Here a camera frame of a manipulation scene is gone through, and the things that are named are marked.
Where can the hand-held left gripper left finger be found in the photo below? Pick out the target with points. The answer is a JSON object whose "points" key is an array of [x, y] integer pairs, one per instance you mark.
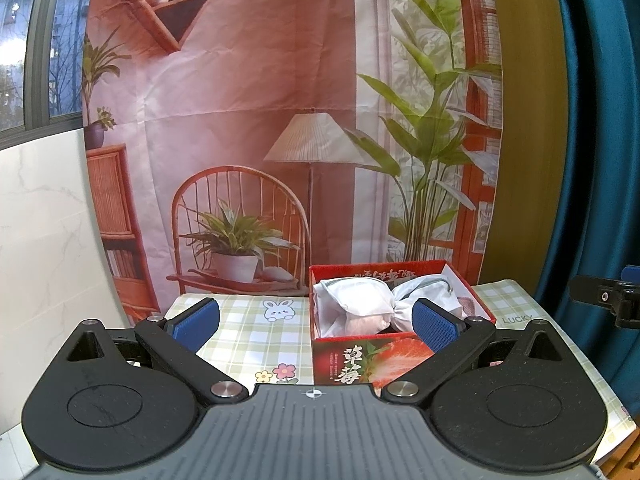
{"points": [[195, 321]]}

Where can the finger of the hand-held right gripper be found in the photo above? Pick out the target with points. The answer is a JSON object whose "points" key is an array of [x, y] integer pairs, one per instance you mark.
{"points": [[600, 292]]}

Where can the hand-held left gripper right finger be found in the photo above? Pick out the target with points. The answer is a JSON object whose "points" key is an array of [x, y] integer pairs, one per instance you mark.
{"points": [[434, 324]]}

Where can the white cloth grey trim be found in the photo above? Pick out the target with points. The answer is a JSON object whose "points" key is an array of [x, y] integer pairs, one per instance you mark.
{"points": [[435, 287]]}

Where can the pink cloth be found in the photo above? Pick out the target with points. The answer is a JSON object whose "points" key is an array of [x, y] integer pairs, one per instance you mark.
{"points": [[467, 307]]}

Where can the white cloth bundle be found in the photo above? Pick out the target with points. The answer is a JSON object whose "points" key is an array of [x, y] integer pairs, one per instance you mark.
{"points": [[355, 300]]}

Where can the red cardboard box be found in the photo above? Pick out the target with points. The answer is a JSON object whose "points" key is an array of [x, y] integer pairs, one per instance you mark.
{"points": [[350, 360]]}

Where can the green checked tablecloth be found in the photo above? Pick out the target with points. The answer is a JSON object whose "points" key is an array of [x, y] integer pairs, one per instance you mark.
{"points": [[250, 320]]}

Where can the blue curtain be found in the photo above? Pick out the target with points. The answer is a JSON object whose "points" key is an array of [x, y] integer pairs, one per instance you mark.
{"points": [[600, 110]]}

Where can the printed room backdrop cloth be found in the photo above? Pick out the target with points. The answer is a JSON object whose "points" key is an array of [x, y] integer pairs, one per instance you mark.
{"points": [[250, 60]]}

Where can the window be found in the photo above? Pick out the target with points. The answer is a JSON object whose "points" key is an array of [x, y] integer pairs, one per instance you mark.
{"points": [[45, 35]]}

